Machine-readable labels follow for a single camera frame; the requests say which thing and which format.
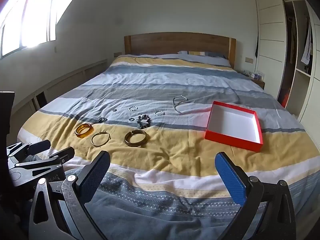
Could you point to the amber bangle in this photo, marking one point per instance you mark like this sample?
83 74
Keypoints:
80 135

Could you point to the white wardrobe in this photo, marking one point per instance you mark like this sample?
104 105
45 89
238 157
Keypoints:
271 30

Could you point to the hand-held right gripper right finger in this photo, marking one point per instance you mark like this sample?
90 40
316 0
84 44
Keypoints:
231 177

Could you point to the wall switch plate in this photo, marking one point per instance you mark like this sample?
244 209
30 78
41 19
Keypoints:
249 60

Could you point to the red object in wardrobe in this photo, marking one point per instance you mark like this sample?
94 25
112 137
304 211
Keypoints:
285 98

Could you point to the wooden headboard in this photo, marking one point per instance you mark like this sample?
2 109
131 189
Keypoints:
180 42

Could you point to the wooden nightstand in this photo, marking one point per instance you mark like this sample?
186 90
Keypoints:
258 83

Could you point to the bed with striped duvet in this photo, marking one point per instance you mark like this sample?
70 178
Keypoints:
160 85

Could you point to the window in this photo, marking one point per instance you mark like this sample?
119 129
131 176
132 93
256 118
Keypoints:
35 17

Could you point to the red cardboard box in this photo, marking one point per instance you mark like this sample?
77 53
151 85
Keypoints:
232 125

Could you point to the hanging clothes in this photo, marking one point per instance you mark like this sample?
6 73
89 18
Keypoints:
306 45

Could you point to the thin gold bangle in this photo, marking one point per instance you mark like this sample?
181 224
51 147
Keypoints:
92 139

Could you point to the dark brass bangle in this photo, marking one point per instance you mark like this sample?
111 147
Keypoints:
131 143

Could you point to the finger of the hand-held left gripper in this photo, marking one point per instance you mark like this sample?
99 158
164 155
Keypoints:
63 153
40 145

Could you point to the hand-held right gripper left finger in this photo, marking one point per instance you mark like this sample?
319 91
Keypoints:
96 172

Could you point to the twisted silver hoop earring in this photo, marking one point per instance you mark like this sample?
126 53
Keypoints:
102 119

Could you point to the striped pillow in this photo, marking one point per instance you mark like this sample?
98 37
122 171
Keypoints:
207 57

